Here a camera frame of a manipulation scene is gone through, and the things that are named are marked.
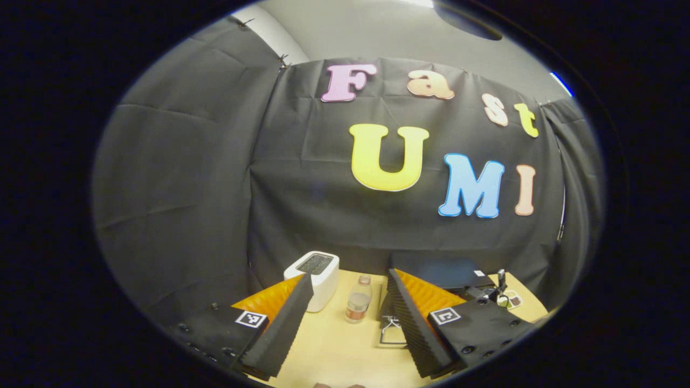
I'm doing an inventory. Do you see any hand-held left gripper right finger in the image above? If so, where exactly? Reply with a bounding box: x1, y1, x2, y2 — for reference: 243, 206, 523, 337
387, 268, 540, 379

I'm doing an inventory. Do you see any clear plastic bottle red label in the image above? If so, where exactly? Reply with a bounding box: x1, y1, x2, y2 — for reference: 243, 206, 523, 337
345, 275, 373, 324

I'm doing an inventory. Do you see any black electric oven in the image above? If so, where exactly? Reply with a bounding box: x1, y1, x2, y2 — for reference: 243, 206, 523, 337
377, 252, 496, 349

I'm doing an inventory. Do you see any black backdrop cloth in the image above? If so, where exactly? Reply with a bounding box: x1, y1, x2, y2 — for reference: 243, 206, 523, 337
92, 16, 604, 327

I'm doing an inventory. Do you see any white toaster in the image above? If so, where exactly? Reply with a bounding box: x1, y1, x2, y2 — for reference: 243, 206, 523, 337
284, 251, 340, 313

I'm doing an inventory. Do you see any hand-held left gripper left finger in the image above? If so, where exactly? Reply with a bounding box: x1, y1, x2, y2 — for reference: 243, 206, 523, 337
164, 272, 315, 380

